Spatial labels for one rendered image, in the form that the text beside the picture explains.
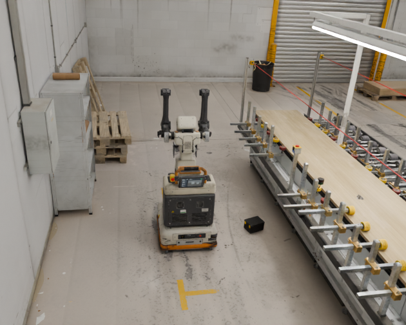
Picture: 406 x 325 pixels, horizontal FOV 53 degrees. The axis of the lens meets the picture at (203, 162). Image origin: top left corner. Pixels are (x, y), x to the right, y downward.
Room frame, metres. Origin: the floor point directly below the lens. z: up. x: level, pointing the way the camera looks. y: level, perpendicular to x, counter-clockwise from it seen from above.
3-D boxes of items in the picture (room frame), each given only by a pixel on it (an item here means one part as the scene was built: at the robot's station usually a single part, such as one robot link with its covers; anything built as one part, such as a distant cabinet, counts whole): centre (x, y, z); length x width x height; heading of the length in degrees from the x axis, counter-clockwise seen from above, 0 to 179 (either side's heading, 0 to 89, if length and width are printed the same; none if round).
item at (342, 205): (2.86, -1.17, 0.93); 0.04 x 0.04 x 0.48; 12
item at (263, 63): (10.48, -1.40, 0.36); 0.59 x 0.58 x 0.73; 12
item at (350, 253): (2.61, -1.22, 0.87); 0.04 x 0.04 x 0.48; 12
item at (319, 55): (6.08, -1.64, 1.25); 0.15 x 0.08 x 1.10; 12
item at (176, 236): (3.56, 0.07, 0.23); 0.41 x 0.02 x 0.08; 101
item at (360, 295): (2.07, -1.24, 0.95); 0.36 x 0.03 x 0.03; 102
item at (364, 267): (2.33, -1.26, 0.95); 0.50 x 0.04 x 0.04; 102
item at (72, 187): (4.59, 1.64, 0.78); 0.90 x 0.45 x 1.55; 12
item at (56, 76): (4.69, 1.67, 1.59); 0.30 x 0.08 x 0.08; 102
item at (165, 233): (3.88, 0.16, 0.16); 0.67 x 0.64 x 0.25; 11
